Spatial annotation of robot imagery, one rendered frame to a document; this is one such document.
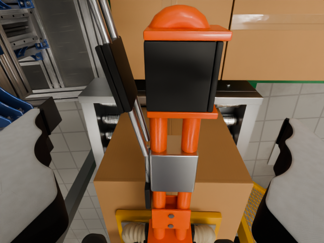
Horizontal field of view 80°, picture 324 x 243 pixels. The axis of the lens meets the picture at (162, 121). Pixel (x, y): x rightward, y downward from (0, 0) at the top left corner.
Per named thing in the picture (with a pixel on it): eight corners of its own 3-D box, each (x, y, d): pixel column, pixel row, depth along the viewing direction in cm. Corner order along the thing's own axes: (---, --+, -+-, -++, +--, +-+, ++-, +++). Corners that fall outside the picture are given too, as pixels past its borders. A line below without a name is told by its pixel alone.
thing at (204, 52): (209, 99, 24) (217, 119, 20) (150, 98, 25) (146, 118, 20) (220, 24, 20) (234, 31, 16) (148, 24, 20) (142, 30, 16)
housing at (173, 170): (193, 169, 32) (196, 193, 28) (151, 168, 32) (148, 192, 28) (196, 134, 28) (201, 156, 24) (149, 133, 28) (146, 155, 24)
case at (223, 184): (203, 198, 113) (219, 284, 79) (135, 197, 114) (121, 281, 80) (218, 107, 81) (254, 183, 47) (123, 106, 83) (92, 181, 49)
